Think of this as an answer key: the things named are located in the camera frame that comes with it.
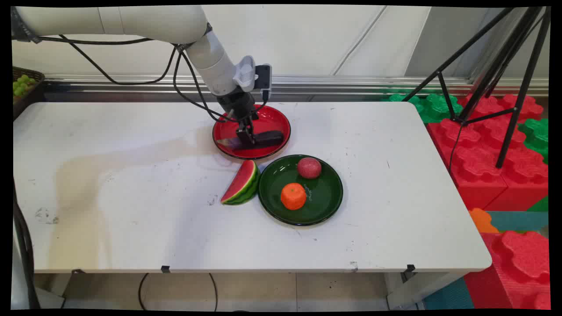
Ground thick black cable bundle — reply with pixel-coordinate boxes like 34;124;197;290
12;182;41;310

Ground orange foam block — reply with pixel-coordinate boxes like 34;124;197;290
468;208;500;234

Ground teal foam mat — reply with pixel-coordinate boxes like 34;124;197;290
486;211;549;233
423;276;476;310

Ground black wrist camera white mount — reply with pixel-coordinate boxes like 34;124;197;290
233;55;273;101

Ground white table leg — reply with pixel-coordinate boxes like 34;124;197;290
385;272;467;310

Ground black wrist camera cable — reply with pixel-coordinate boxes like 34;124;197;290
173;43;269;123

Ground black floor cable loop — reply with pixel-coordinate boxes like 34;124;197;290
138;273;219;312

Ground red toy apple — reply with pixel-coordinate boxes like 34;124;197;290
297;157;322;180

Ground long black arm cable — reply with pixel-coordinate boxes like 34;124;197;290
37;34;177;86

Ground toy watermelon slice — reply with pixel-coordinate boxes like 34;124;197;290
220;159;261;206

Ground dark green round plate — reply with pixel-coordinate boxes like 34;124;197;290
257;154;344;227

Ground large red foam block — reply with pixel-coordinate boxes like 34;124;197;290
427;93;549;212

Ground dark wicker basket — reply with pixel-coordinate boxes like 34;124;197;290
12;67;46;120

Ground green toy grapes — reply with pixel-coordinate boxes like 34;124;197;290
13;75;37;98

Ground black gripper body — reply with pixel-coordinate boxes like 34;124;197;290
216;87;259;130

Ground orange toy tangerine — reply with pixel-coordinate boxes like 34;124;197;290
281;183;307;211

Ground dark purple toy eggplant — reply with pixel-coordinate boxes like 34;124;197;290
217;130;285;151

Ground aluminium wall rail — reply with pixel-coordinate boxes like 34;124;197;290
43;74;549;98

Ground green foam block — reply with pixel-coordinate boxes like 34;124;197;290
518;118;549;164
386;92;464;124

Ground black tripod stand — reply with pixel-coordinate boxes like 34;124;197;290
401;6;552;169

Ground red round plate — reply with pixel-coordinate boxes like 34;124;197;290
212;104;292;160

